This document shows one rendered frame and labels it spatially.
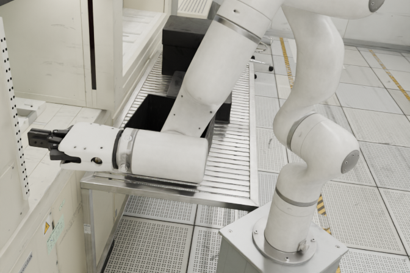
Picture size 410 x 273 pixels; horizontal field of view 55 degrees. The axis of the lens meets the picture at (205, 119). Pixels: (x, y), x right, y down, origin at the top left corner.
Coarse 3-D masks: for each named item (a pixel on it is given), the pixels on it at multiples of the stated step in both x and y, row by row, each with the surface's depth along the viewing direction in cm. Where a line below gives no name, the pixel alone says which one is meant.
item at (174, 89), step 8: (176, 72) 192; (184, 72) 193; (176, 80) 184; (168, 88) 176; (176, 88) 176; (168, 96) 170; (176, 96) 170; (224, 104) 170; (224, 112) 171; (216, 120) 174; (224, 120) 173
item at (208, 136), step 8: (152, 96) 154; (160, 96) 153; (144, 104) 150; (152, 104) 156; (160, 104) 155; (168, 104) 154; (136, 112) 142; (144, 112) 152; (152, 112) 157; (160, 112) 157; (168, 112) 156; (216, 112) 151; (128, 120) 135; (136, 120) 143; (144, 120) 154; (152, 120) 159; (160, 120) 159; (136, 128) 145; (144, 128) 156; (152, 128) 161; (160, 128) 160; (208, 128) 136; (200, 136) 159; (208, 136) 139; (208, 144) 144; (208, 152) 150
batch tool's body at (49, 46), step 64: (0, 0) 76; (64, 0) 133; (0, 64) 80; (64, 64) 144; (0, 128) 84; (64, 128) 138; (0, 192) 87; (64, 192) 124; (0, 256) 90; (64, 256) 132
